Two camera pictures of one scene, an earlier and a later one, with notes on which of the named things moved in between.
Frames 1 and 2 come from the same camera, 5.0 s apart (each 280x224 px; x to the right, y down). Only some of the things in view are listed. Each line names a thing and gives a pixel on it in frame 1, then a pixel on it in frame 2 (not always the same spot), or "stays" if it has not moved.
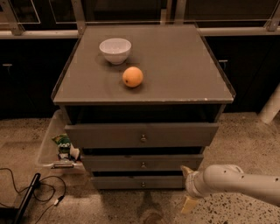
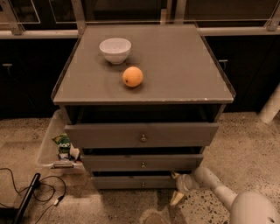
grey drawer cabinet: (141, 101) stays
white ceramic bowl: (116, 50) stays
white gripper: (192, 183) → (184, 183)
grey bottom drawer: (137, 182) stays
